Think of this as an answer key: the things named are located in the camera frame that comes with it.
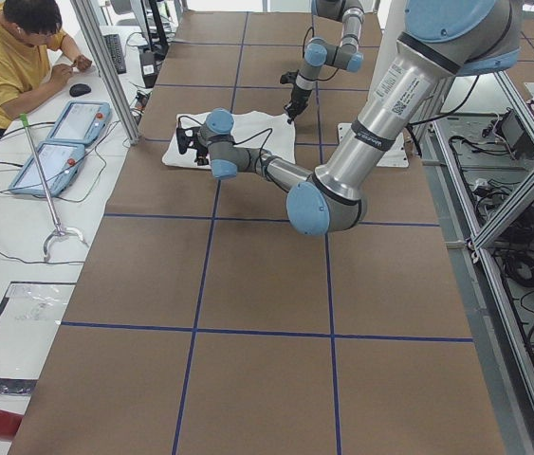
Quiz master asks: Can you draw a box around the metal reacher grabber tool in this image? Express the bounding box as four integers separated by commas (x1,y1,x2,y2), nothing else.
19,113,89,264

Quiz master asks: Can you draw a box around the person in yellow shirt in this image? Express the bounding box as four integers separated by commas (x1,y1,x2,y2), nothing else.
0,0,92,136

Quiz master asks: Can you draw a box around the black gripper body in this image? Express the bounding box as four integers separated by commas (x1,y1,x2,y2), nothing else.
193,136,210,166
285,85,312,117

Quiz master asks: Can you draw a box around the black computer mouse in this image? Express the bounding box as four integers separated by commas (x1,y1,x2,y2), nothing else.
69,83,92,98

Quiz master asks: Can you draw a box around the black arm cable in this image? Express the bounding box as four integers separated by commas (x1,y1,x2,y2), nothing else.
300,26,343,84
176,120,277,176

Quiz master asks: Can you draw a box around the clear plastic sheet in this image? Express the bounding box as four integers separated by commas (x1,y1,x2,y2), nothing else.
0,282,75,396

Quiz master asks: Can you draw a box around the white printed long-sleeve shirt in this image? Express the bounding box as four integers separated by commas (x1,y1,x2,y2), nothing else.
162,111,296,171

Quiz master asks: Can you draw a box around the lower blue teach pendant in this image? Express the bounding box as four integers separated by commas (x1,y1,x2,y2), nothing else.
9,141,85,196

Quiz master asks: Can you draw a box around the aluminium frame post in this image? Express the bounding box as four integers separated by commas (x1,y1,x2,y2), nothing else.
70,0,139,145

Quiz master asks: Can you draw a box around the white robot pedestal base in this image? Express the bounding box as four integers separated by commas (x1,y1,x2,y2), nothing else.
327,1,407,173

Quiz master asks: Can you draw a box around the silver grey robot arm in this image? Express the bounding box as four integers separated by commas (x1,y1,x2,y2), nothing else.
190,1,523,235
280,0,364,123

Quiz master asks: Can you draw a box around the blue teach pendant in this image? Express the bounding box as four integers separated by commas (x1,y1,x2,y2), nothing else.
46,100,112,146
9,141,85,196

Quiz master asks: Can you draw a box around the black power adapter labelled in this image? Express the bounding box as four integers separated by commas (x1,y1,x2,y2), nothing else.
138,50,158,88

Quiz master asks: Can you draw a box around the black keyboard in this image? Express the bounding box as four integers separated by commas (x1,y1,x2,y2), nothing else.
102,34,127,74

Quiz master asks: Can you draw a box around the upper blue teach pendant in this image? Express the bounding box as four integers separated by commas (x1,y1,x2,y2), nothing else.
46,100,112,146

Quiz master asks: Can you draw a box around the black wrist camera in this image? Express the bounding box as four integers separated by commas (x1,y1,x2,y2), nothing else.
280,70,298,85
175,126,200,155

